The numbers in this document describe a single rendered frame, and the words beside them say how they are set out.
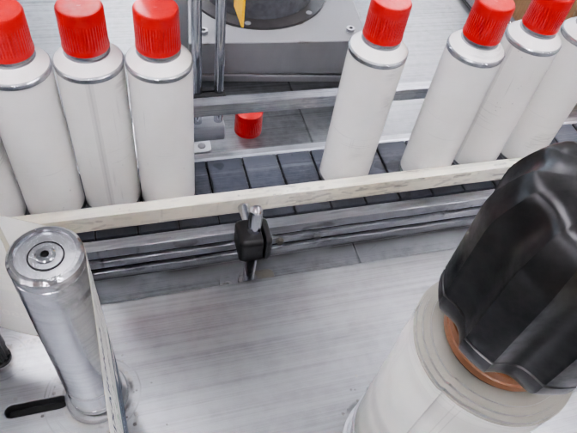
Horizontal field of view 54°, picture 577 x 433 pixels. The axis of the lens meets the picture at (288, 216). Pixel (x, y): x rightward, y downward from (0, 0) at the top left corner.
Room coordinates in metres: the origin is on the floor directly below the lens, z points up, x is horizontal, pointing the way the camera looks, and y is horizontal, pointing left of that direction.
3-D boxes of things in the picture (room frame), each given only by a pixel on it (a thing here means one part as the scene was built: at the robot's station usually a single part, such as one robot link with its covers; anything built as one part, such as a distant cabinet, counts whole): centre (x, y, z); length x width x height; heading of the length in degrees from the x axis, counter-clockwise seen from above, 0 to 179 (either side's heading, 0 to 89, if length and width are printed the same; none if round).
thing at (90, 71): (0.34, 0.17, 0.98); 0.05 x 0.05 x 0.20
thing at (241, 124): (0.52, 0.07, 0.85); 0.03 x 0.03 x 0.03
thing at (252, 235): (0.30, 0.03, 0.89); 0.03 x 0.03 x 0.12; 23
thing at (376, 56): (0.43, -0.05, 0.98); 0.05 x 0.05 x 0.20
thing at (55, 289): (0.15, 0.12, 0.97); 0.05 x 0.05 x 0.19
